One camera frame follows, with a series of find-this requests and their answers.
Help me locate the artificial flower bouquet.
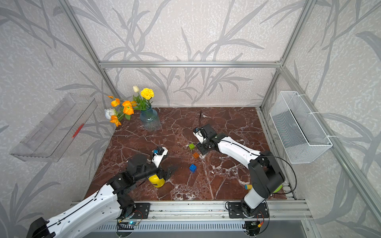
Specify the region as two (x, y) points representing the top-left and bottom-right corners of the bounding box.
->
(104, 86), (155, 127)

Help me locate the white wire basket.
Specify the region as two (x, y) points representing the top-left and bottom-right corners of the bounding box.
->
(269, 91), (332, 164)

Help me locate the clear plastic wall shelf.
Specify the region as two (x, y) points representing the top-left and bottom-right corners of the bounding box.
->
(10, 93), (98, 163)

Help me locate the blue glass vase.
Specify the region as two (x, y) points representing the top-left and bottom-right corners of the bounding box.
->
(140, 107), (161, 131)

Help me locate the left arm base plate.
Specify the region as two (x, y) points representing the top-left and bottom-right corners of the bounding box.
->
(119, 202), (151, 220)

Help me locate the aluminium front rail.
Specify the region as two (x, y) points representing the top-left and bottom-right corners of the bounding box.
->
(125, 200), (313, 222)

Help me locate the dark blue small lego brick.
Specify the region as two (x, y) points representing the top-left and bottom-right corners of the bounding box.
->
(189, 164), (197, 173)

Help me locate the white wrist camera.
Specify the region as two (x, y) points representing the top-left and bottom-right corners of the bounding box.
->
(193, 128), (205, 144)
(151, 146), (168, 168)

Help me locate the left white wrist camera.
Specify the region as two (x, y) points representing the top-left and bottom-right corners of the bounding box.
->
(151, 146), (168, 168)

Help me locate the red marker pen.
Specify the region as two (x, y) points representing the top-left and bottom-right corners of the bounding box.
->
(72, 124), (84, 138)

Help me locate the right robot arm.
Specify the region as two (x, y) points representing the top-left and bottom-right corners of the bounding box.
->
(193, 124), (285, 217)

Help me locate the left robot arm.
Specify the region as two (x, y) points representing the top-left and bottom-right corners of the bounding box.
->
(27, 148), (171, 238)

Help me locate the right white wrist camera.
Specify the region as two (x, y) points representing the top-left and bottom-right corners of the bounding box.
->
(193, 128), (205, 144)

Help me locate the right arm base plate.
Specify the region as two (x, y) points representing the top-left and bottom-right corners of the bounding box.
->
(225, 201), (269, 219)

